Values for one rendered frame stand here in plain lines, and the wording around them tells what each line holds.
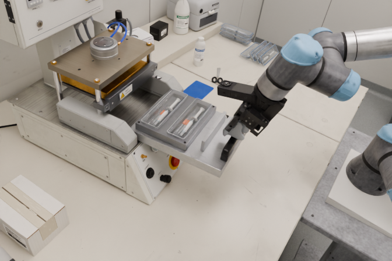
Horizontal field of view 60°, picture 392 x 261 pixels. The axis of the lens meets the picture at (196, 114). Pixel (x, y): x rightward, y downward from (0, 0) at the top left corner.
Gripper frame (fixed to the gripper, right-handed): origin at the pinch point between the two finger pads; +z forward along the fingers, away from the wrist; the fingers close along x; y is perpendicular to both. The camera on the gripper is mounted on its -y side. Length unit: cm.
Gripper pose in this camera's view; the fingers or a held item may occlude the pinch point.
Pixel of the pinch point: (224, 130)
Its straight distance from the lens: 95.7
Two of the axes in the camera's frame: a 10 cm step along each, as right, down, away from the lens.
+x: 4.5, -5.4, 7.1
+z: -4.0, 5.9, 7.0
